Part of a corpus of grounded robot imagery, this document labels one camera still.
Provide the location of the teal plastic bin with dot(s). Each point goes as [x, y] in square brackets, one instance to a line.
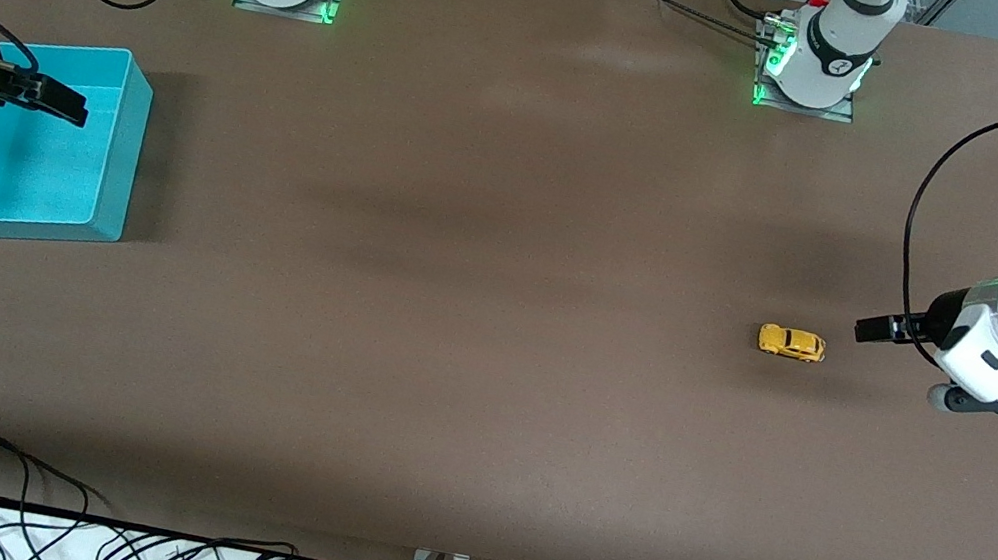
[19, 179]

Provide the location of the yellow beetle toy car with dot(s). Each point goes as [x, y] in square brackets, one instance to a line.
[791, 342]

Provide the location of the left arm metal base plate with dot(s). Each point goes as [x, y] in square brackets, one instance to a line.
[841, 112]

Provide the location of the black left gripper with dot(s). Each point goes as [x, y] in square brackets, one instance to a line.
[933, 317]

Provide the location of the slanted aluminium profile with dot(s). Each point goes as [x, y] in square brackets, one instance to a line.
[936, 3]

